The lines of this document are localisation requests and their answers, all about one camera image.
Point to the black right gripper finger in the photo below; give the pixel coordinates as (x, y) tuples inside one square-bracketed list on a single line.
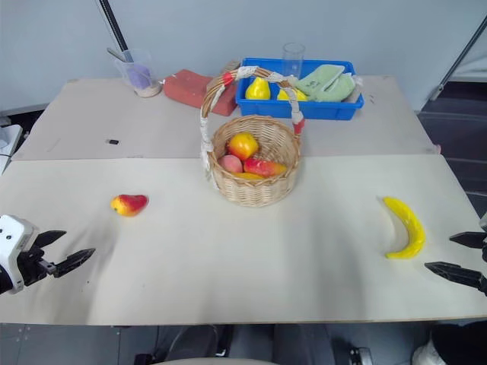
[(460, 273), (472, 239)]

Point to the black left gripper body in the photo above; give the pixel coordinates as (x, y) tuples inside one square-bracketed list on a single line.
[(32, 262)]

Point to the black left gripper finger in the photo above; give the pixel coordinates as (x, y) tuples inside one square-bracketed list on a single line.
[(49, 237), (74, 260)]

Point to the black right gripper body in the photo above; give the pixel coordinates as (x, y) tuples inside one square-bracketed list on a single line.
[(484, 254)]

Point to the red yellow apple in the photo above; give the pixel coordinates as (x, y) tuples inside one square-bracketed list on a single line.
[(243, 145)]

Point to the red yellow mango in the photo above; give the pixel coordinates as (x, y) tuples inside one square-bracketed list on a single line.
[(129, 205), (262, 167)]

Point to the white device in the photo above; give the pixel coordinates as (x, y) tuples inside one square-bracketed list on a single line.
[(7, 144)]

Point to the small black object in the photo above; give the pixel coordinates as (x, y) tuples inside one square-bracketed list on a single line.
[(112, 141)]

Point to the black caster wheel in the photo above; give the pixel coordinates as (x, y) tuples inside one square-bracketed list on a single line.
[(357, 355)]

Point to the grey tripod leg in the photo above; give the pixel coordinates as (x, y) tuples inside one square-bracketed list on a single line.
[(460, 57)]

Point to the clear plastic measuring cup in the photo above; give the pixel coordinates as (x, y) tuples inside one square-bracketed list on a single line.
[(146, 81)]

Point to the pink peach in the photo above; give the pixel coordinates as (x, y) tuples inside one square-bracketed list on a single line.
[(230, 164)]

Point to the purple object in cup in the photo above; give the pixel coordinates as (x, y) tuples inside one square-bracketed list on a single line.
[(140, 75)]

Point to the red brick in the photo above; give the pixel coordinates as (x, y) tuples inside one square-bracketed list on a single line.
[(186, 87)]

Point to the light green cloth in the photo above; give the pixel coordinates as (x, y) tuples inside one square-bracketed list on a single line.
[(327, 85)]

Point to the blue plastic bin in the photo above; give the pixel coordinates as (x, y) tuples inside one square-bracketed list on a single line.
[(300, 110)]

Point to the yellow pear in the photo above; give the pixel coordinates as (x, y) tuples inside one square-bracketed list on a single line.
[(258, 90), (286, 96)]

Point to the clear glass tumbler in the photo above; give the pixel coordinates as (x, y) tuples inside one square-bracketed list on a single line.
[(293, 59)]

